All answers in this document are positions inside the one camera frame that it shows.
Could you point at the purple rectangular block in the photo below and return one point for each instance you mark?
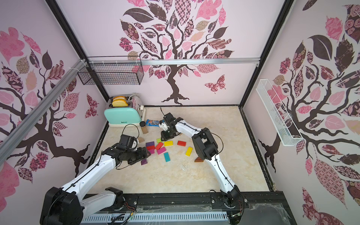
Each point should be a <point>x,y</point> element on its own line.
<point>150,144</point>

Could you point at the blue candy bag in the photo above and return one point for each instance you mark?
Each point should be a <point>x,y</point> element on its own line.
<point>153,123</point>

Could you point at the yellow block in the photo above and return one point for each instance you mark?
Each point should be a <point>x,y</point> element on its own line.
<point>168,143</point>
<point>189,151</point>

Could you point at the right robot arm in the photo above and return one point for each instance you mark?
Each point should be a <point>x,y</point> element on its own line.
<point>207,149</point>

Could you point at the teal rectangular block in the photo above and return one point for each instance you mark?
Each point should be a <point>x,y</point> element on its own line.
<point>167,157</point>

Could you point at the brown triangle block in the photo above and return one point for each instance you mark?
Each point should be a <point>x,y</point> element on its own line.
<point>198,160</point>

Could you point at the natural wood triangle block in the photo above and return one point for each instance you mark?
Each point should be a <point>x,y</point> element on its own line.
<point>140,139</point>

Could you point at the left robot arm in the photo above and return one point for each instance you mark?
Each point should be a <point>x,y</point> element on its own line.
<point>68,205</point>

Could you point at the purple triangle block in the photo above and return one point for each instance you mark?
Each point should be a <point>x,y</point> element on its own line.
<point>144,162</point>

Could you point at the yellow toast front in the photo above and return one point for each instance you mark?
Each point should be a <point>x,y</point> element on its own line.
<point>120,103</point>

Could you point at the white slotted cable duct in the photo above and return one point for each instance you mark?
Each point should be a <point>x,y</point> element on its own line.
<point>156,218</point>

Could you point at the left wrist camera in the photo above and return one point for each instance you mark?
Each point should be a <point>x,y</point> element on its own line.
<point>128,142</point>

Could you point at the yellow toast back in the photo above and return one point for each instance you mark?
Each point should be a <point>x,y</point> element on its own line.
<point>119,98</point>

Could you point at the red block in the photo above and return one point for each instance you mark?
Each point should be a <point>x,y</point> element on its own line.
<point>181,143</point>
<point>159,145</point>
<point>150,147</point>

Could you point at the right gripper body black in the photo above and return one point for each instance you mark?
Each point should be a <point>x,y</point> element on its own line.
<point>167,132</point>

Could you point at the white wire shelf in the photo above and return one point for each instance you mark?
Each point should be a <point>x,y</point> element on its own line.
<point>272,99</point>

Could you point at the yellow toast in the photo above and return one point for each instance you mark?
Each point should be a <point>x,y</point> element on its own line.
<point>119,98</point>
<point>120,103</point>

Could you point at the mint green toaster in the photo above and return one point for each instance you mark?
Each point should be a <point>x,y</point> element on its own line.
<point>122,116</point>

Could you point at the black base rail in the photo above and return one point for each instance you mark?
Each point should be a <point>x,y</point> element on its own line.
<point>253,208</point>

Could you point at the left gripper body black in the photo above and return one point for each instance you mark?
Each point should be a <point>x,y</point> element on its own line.
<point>133,155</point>

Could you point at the black wire basket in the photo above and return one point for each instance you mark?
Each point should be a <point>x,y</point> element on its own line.
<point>112,72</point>

